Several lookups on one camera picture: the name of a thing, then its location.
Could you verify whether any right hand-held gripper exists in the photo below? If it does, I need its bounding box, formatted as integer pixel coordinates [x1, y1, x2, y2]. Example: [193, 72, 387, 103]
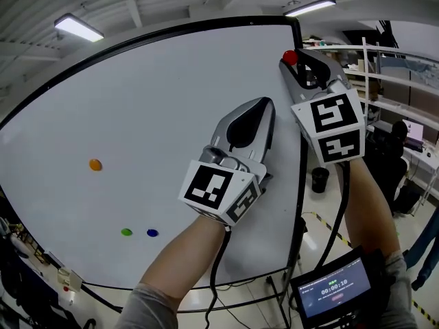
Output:
[278, 48, 366, 167]

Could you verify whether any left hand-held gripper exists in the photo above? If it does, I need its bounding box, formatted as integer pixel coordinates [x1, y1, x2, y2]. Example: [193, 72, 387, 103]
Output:
[178, 96, 276, 227]

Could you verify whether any person's right forearm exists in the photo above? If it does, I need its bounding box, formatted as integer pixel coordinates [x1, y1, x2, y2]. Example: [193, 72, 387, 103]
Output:
[337, 158, 402, 258]

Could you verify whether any person's left forearm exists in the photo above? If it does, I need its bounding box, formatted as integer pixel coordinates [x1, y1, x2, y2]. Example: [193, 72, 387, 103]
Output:
[139, 214, 227, 313]

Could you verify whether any white shelf rack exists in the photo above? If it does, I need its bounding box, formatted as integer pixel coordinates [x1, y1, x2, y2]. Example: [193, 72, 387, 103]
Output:
[303, 36, 439, 215]

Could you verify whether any ceiling light panel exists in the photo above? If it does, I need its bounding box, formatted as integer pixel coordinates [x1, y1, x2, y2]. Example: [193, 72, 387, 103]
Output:
[283, 0, 337, 17]
[54, 13, 105, 43]

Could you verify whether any black trash bin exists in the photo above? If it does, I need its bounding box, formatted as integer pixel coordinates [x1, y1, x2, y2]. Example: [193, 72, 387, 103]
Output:
[311, 167, 330, 194]

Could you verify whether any black-framed whiteboard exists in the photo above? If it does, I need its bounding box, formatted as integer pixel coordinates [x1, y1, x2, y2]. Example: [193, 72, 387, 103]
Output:
[0, 15, 308, 293]

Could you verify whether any bright computer screen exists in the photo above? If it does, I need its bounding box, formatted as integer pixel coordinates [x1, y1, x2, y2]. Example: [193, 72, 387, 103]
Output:
[403, 119, 425, 143]

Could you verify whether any yellow black floor tape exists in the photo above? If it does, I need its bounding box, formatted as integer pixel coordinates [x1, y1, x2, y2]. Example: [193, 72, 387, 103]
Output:
[310, 210, 439, 327]

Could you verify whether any small black monitor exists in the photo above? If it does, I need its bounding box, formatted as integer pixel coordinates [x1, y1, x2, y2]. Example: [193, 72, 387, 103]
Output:
[289, 247, 387, 329]

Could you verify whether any person's grey shirt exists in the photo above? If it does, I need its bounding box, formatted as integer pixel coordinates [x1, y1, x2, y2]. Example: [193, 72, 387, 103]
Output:
[115, 252, 418, 329]

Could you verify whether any black whiteboard stand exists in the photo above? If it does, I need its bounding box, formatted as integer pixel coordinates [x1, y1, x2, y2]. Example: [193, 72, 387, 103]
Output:
[80, 265, 302, 329]

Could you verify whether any black whiteboard eraser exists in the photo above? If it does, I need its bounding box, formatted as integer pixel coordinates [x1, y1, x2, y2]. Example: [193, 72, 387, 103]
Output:
[46, 251, 64, 269]

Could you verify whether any white box on whiteboard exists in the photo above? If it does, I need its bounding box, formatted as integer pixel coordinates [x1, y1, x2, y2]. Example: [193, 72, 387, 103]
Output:
[56, 267, 83, 293]

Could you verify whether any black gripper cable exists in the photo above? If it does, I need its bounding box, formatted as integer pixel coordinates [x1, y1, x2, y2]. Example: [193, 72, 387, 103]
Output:
[204, 226, 233, 329]
[313, 161, 351, 270]

